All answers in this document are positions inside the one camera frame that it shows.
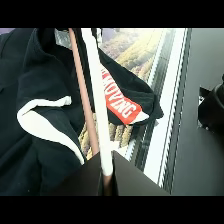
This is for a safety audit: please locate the black sweatshirt white red trim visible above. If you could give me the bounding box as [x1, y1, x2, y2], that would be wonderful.
[0, 28, 165, 197]

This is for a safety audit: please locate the silver frame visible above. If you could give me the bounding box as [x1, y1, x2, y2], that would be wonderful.
[143, 28, 224, 197]

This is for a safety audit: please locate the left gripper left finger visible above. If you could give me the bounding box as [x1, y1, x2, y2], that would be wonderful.
[49, 151, 103, 197]

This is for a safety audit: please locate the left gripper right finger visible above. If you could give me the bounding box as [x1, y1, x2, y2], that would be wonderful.
[111, 150, 170, 197]

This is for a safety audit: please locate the brown clothes hanger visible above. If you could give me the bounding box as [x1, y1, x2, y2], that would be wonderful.
[67, 28, 115, 178]

